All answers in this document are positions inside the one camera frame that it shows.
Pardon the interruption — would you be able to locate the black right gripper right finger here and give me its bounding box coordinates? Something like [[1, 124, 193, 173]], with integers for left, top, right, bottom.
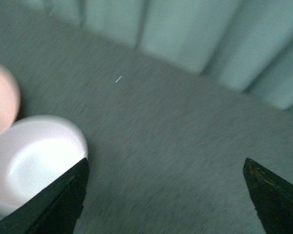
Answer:
[[243, 157, 293, 234]]

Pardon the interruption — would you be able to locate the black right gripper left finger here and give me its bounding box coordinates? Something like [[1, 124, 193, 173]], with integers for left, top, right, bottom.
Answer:
[[0, 158, 89, 234]]

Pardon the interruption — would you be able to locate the light pink bowl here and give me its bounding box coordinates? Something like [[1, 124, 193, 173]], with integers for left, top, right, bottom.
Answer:
[[0, 115, 88, 215]]

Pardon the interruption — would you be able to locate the pink plate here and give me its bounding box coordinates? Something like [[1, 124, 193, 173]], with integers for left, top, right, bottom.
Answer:
[[0, 64, 21, 133]]

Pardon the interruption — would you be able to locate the grey-white curtain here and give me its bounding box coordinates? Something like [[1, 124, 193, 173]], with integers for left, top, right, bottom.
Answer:
[[24, 0, 293, 110]]

